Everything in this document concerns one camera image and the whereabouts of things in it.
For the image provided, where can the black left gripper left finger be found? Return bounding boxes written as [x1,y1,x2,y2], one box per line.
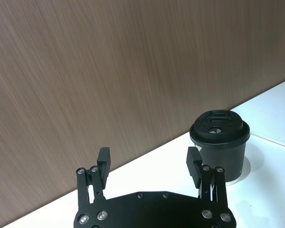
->
[75,147,113,213]

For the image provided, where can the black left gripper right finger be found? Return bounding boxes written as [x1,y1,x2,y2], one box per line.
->
[185,146,229,209]

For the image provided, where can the black paper cup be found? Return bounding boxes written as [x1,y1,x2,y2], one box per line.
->
[191,139,248,184]

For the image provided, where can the black plastic cup lid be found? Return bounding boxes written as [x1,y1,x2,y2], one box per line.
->
[189,109,251,151]

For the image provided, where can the round white coaster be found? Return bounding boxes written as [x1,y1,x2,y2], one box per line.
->
[224,155,252,184]

